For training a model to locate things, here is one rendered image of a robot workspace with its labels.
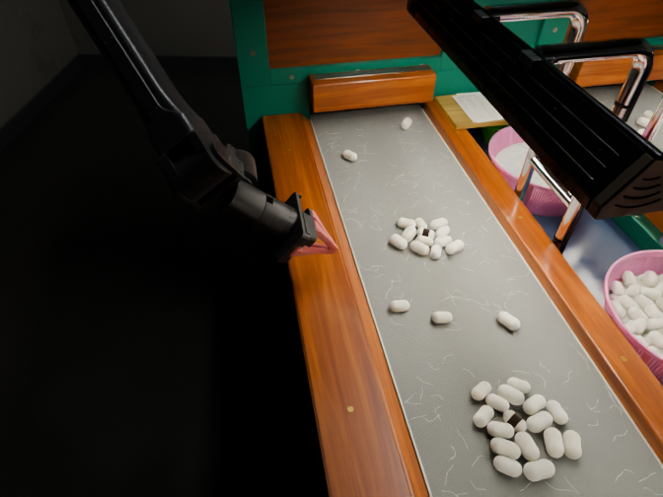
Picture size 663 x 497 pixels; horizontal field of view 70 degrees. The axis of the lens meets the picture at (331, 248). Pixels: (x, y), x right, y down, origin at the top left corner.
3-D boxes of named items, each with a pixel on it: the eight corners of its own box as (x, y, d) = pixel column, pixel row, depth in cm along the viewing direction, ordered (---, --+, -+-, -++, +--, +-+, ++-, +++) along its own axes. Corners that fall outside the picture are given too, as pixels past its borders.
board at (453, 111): (455, 130, 112) (456, 125, 111) (433, 100, 122) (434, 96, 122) (581, 116, 116) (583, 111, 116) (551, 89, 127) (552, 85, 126)
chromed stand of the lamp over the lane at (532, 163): (464, 296, 87) (539, 54, 56) (428, 225, 101) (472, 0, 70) (558, 281, 90) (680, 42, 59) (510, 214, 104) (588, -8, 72)
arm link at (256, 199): (208, 218, 64) (231, 189, 61) (208, 189, 69) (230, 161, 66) (252, 239, 68) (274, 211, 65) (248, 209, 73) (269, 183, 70)
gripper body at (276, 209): (304, 195, 74) (265, 174, 70) (314, 240, 67) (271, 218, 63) (279, 222, 77) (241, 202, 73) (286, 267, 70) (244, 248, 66)
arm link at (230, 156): (165, 188, 61) (213, 150, 58) (170, 143, 69) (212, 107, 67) (230, 239, 68) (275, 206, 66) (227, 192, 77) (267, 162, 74)
